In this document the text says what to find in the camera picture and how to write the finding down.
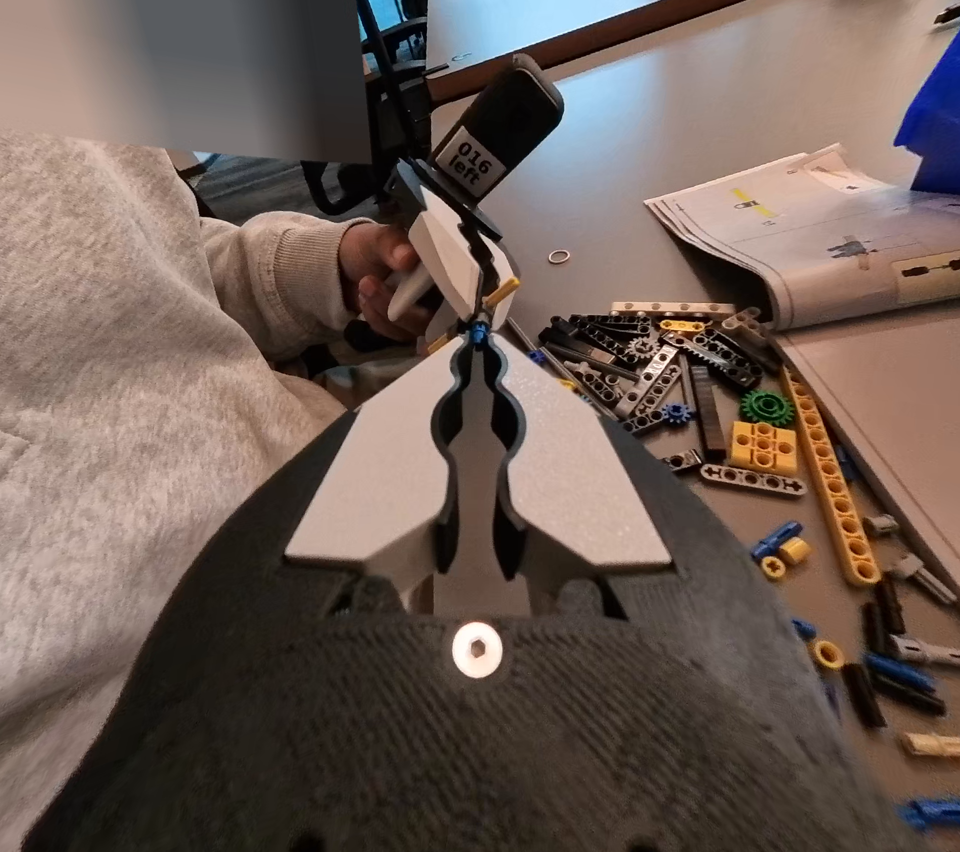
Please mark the black office chair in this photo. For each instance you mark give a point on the black office chair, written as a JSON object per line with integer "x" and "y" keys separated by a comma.
{"x": 390, "y": 38}

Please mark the green lego gear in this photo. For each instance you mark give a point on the green lego gear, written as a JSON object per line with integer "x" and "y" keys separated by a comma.
{"x": 765, "y": 409}

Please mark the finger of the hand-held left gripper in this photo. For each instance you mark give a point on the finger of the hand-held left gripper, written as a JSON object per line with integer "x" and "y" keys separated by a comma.
{"x": 501, "y": 267}
{"x": 450, "y": 267}

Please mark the blue storage bin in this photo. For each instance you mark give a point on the blue storage bin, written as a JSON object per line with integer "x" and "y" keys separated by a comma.
{"x": 937, "y": 131}

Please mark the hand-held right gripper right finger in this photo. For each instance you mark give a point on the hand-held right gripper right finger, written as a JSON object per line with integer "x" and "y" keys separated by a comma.
{"x": 581, "y": 492}

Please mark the person's left forearm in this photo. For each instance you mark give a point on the person's left forearm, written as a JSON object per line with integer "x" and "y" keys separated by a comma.
{"x": 277, "y": 282}

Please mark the long yellow lego beam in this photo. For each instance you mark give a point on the long yellow lego beam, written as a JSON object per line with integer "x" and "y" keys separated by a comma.
{"x": 825, "y": 477}

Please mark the person's left hand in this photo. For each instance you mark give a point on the person's left hand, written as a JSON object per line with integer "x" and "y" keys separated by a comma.
{"x": 367, "y": 259}

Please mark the yellow lego block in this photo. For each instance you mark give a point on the yellow lego block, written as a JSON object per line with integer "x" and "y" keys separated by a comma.
{"x": 763, "y": 447}

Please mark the lego instruction booklet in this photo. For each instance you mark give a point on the lego instruction booklet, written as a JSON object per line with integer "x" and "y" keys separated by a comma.
{"x": 825, "y": 229}

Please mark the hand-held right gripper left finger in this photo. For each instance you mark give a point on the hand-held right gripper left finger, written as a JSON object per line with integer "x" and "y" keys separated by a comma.
{"x": 367, "y": 484}

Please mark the pile of lego pieces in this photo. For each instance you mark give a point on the pile of lego pieces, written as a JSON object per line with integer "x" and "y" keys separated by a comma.
{"x": 720, "y": 345}

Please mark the blue lego pin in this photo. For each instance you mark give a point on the blue lego pin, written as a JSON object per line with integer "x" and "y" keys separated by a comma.
{"x": 478, "y": 333}

